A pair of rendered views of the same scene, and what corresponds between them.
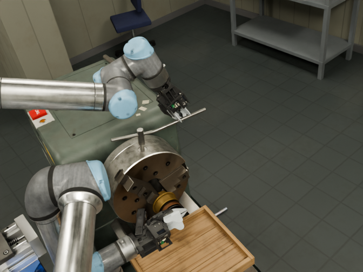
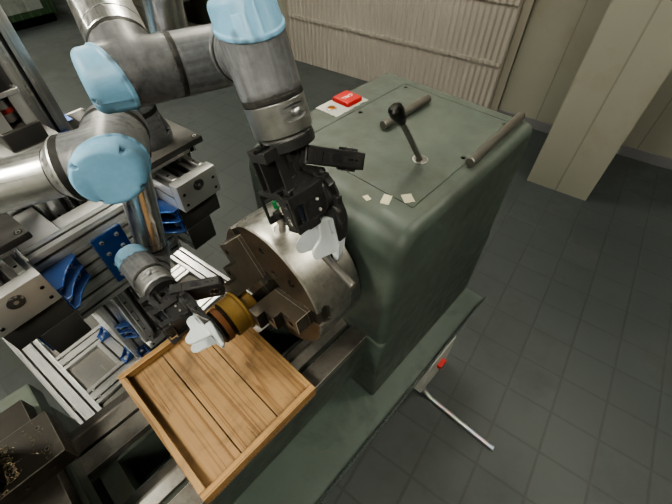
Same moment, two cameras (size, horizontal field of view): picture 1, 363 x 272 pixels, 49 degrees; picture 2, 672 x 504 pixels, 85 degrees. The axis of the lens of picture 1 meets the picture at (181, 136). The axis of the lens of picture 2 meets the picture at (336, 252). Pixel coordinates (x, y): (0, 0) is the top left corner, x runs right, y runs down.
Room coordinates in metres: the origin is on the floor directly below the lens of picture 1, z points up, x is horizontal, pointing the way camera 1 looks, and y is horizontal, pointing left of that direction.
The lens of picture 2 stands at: (0.98, -0.38, 1.74)
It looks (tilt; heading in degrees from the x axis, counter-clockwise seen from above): 48 degrees down; 69
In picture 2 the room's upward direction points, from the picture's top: straight up
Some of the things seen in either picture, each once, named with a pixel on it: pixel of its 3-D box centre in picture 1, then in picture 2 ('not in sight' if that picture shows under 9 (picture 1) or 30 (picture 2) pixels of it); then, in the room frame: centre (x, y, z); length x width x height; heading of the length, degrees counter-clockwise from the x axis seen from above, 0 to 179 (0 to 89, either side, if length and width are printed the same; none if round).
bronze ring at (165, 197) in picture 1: (166, 205); (234, 314); (0.93, 0.09, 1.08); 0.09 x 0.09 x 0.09; 26
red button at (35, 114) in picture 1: (38, 113); (347, 99); (1.37, 0.56, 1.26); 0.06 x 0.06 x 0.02; 26
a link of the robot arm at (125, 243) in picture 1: (127, 247); (156, 284); (0.78, 0.23, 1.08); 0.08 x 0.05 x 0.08; 26
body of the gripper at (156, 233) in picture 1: (150, 236); (173, 308); (0.81, 0.15, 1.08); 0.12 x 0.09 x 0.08; 116
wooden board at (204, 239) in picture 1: (188, 257); (216, 385); (0.84, 0.05, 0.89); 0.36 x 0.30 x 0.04; 116
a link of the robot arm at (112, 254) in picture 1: (105, 261); (140, 267); (0.75, 0.30, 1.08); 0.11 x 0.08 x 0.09; 116
